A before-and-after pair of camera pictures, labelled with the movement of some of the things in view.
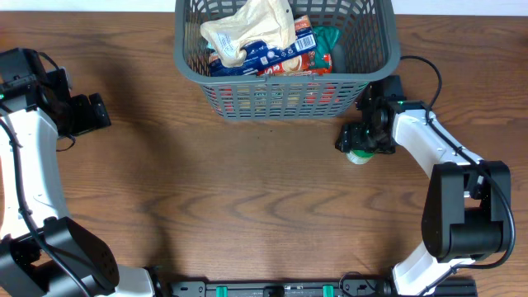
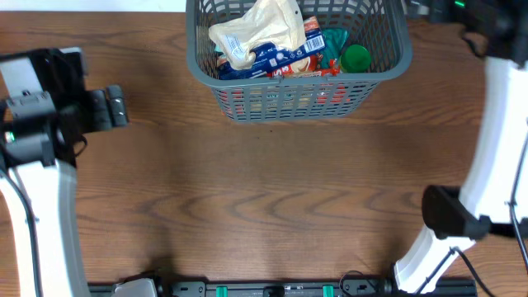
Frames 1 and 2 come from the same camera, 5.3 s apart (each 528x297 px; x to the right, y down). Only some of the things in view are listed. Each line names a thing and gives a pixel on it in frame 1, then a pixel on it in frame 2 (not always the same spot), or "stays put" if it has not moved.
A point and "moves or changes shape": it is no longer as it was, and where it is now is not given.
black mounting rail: (347, 287) stays put
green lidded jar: (360, 156) → (355, 58)
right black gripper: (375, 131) → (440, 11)
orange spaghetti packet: (281, 99) stays put
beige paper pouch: (270, 22) moves or changes shape
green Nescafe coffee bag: (320, 59) → (335, 40)
